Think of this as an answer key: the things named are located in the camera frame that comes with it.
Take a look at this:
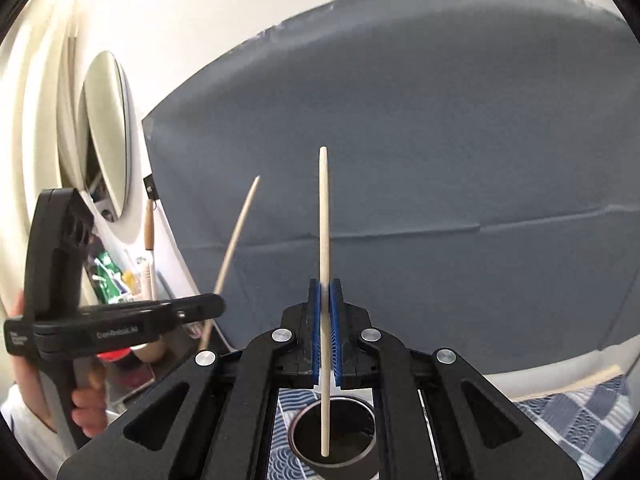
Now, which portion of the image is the wooden chopstick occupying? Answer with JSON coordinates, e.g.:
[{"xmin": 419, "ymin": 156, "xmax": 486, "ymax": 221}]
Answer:
[
  {"xmin": 319, "ymin": 146, "xmax": 332, "ymax": 457},
  {"xmin": 198, "ymin": 176, "xmax": 260, "ymax": 351}
]

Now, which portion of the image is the person's left hand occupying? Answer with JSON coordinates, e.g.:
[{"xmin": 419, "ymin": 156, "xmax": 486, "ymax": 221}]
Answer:
[{"xmin": 10, "ymin": 288, "xmax": 110, "ymax": 440}]

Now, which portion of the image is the wooden hairbrush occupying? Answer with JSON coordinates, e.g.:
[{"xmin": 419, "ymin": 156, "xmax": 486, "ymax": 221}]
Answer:
[{"xmin": 142, "ymin": 200, "xmax": 157, "ymax": 300}]

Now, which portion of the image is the black cylindrical utensil holder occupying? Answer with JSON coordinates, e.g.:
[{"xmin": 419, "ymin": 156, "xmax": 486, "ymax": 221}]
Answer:
[{"xmin": 288, "ymin": 396, "xmax": 380, "ymax": 480}]

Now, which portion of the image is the grey backdrop cloth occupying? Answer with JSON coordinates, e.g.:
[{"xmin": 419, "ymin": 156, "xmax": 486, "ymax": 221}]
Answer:
[{"xmin": 143, "ymin": 0, "xmax": 639, "ymax": 373}]

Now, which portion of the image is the blue patterned tablecloth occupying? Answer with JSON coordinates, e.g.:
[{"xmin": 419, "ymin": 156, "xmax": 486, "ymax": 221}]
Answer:
[{"xmin": 267, "ymin": 367, "xmax": 636, "ymax": 479}]

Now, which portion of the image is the oval wall mirror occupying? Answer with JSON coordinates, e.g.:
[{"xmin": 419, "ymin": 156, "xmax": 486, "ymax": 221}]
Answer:
[{"xmin": 77, "ymin": 51, "xmax": 131, "ymax": 222}]

